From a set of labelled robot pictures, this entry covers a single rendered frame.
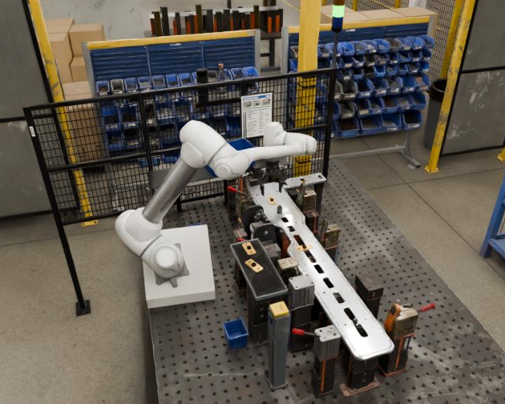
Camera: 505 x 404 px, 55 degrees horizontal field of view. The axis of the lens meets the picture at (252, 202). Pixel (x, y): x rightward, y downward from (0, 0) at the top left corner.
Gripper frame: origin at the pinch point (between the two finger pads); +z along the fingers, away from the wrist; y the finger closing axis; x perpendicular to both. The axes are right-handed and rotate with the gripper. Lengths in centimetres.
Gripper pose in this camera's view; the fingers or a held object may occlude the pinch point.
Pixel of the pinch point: (271, 190)
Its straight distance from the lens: 279.7
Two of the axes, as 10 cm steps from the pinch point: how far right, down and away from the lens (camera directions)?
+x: -3.3, -5.1, 7.9
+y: 9.4, -1.7, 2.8
